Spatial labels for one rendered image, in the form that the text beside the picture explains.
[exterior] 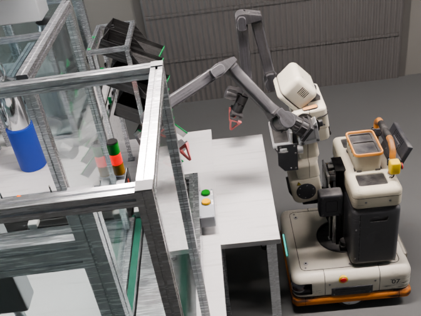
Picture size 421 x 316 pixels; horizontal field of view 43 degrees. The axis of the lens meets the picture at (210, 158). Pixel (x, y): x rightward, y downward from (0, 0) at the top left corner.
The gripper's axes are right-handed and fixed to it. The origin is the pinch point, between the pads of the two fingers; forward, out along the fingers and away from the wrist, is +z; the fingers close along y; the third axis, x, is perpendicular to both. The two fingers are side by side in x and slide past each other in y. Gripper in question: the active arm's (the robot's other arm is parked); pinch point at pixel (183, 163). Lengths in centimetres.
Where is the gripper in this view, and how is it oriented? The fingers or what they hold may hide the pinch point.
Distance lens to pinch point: 226.3
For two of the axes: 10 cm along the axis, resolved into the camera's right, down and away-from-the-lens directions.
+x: -6.3, 3.7, 6.9
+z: 5.8, 8.1, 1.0
